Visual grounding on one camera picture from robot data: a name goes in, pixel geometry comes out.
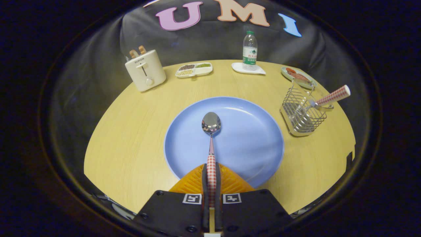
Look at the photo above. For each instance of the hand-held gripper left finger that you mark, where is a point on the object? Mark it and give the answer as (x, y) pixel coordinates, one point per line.
(204, 184)

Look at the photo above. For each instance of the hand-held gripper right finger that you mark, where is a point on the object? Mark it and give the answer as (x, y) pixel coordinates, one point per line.
(218, 184)

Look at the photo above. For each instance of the blue plate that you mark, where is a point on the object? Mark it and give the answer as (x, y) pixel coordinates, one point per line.
(250, 144)

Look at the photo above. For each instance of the white divided spice dish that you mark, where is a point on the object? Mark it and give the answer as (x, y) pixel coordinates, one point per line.
(194, 70)

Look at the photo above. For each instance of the white square coaster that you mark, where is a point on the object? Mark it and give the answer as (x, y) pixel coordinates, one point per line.
(238, 68)

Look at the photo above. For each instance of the cream toaster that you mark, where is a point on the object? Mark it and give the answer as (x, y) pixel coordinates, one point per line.
(148, 74)

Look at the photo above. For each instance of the pale green plate of food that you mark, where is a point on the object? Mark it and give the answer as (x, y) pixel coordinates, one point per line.
(297, 76)

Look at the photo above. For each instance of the clear water bottle green cap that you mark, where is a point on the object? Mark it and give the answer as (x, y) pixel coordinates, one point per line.
(250, 52)

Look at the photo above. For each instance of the black backdrop cloth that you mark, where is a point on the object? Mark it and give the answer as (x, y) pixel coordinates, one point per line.
(210, 46)

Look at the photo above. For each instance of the toasted bread slice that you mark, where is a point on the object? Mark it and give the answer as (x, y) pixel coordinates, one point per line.
(134, 53)
(142, 50)

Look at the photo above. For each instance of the black bracket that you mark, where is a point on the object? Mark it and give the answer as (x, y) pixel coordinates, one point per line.
(349, 156)

